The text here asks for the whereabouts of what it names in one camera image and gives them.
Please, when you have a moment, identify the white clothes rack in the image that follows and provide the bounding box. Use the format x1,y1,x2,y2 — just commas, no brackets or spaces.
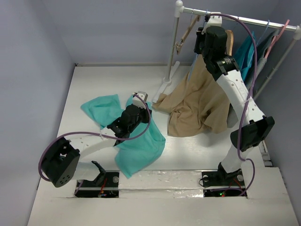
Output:
151,0,301,137

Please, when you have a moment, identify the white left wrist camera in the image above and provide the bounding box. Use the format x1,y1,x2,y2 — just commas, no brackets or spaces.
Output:
132,91,148,108

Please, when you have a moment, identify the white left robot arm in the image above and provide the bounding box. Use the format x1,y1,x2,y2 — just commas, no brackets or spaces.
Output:
38,104,152,188

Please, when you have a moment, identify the teal t shirt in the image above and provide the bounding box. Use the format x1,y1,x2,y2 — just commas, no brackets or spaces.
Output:
80,94,166,178

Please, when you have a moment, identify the light blue wire hanger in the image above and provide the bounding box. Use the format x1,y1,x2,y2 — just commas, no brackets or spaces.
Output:
188,10,208,81

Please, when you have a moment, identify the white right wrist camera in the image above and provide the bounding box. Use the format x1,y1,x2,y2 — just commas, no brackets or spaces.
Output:
205,12,222,28

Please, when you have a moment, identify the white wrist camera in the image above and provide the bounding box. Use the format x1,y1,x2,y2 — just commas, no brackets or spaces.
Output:
132,91,148,108
205,12,222,28

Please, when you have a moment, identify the grey hanging shirt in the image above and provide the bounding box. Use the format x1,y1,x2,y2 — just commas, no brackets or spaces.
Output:
227,30,279,128

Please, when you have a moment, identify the turquoise hanging shirt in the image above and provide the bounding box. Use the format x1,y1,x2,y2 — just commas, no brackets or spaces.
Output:
234,36,254,89

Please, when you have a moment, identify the pink hanger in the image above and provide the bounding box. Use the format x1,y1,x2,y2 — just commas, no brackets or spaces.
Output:
264,19,290,59

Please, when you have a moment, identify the beige tank top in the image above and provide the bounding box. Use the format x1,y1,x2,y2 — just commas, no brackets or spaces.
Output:
152,55,230,137

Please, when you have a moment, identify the wooden clip hanger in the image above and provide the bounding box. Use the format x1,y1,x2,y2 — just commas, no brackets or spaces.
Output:
175,16,200,55

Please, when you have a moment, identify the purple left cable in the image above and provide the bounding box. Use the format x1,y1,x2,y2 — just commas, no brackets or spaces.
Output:
39,94,152,196

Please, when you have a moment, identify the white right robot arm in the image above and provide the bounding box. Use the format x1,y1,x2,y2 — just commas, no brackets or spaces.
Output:
194,26,275,185

